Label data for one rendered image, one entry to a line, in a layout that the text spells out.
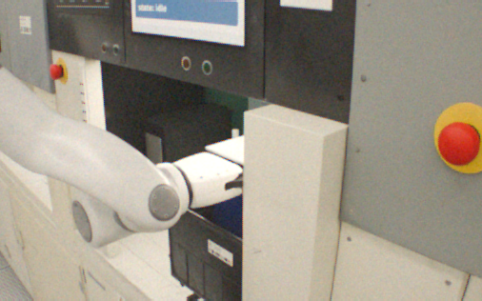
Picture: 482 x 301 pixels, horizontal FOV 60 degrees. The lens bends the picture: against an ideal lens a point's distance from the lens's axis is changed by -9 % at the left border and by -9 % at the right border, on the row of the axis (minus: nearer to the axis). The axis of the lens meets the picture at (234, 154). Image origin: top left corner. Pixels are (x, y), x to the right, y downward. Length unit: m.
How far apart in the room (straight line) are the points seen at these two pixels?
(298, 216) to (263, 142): 0.10
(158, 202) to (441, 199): 0.33
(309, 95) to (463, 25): 0.21
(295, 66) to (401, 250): 0.25
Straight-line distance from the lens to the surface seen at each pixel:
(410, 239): 0.52
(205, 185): 0.69
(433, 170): 0.48
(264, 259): 0.62
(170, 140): 1.28
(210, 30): 0.66
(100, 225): 0.61
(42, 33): 1.24
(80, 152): 0.56
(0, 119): 0.59
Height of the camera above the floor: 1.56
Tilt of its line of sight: 22 degrees down
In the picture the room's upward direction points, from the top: straight up
